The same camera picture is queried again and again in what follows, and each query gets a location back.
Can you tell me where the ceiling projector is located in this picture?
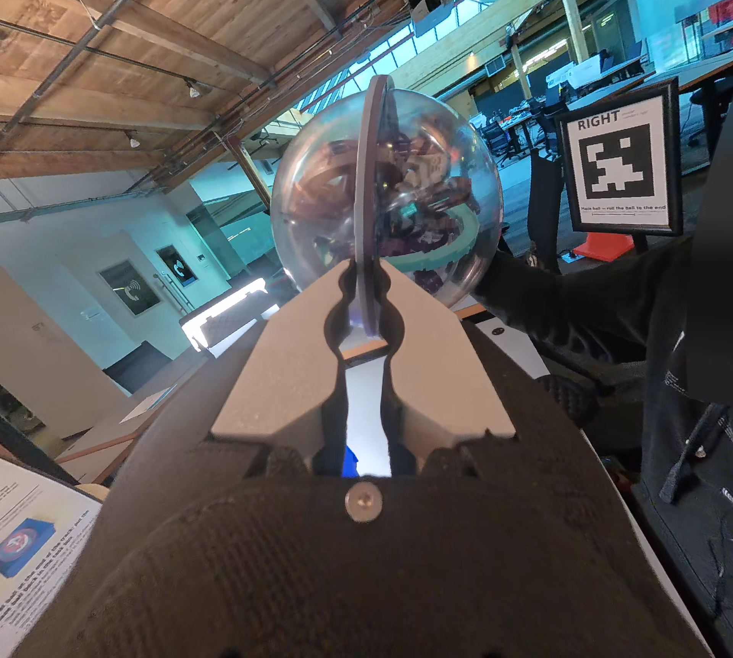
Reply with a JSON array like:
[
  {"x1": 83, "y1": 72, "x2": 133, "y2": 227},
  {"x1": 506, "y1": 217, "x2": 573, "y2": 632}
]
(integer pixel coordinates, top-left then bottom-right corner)
[{"x1": 409, "y1": 0, "x2": 454, "y2": 24}]

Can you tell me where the bright whiteboard screen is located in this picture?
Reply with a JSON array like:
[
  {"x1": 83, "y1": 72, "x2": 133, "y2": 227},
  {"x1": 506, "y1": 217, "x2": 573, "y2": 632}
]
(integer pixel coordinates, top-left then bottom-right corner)
[{"x1": 180, "y1": 277, "x2": 272, "y2": 352}]

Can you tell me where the clear maze ball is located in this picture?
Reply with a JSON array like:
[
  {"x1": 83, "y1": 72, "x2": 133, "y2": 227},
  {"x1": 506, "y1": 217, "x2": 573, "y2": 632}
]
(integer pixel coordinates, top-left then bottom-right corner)
[{"x1": 272, "y1": 78, "x2": 505, "y2": 329}]

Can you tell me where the blue plastic tray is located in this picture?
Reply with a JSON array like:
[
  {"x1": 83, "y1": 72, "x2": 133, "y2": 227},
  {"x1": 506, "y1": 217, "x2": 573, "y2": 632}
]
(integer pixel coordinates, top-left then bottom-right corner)
[{"x1": 342, "y1": 446, "x2": 390, "y2": 478}]

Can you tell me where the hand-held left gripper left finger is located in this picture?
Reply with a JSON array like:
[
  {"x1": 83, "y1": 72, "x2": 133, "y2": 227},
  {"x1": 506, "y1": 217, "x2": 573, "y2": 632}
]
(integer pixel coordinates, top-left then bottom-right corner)
[{"x1": 212, "y1": 261, "x2": 350, "y2": 443}]

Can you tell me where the instruction sheet board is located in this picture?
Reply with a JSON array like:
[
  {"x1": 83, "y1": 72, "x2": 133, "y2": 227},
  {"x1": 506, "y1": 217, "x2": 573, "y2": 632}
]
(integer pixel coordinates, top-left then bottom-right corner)
[{"x1": 0, "y1": 458, "x2": 106, "y2": 627}]

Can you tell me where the person's right forearm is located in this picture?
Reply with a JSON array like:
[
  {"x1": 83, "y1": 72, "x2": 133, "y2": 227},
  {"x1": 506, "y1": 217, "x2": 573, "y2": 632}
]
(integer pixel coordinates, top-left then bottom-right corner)
[{"x1": 472, "y1": 232, "x2": 676, "y2": 372}]

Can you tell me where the person's black clothing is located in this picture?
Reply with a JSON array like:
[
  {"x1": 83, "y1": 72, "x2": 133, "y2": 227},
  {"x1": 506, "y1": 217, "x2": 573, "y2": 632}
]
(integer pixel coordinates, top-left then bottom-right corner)
[{"x1": 636, "y1": 114, "x2": 733, "y2": 619}]

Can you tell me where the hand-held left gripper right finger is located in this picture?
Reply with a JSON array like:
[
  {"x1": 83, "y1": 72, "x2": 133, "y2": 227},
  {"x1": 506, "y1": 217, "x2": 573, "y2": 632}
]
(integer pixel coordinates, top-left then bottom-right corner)
[{"x1": 384, "y1": 261, "x2": 516, "y2": 441}]

